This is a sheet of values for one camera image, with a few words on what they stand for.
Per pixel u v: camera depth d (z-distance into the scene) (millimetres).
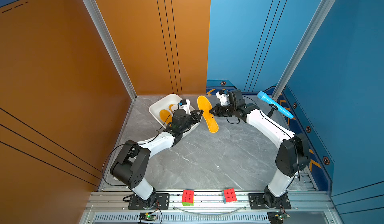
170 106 1112
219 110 745
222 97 787
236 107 668
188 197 709
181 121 671
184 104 780
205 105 845
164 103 1116
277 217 700
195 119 755
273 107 868
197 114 759
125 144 483
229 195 709
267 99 868
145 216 709
